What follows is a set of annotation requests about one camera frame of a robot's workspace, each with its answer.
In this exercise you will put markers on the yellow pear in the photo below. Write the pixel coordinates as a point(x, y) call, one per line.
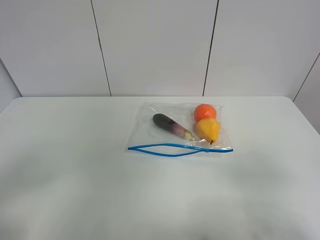
point(208, 129)

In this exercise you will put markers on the orange fruit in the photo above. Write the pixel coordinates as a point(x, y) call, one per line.
point(204, 111)

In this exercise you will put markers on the purple eggplant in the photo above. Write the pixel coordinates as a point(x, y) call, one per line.
point(167, 124)

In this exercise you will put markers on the clear blue-zip file bag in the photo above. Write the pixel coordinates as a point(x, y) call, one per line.
point(147, 138)

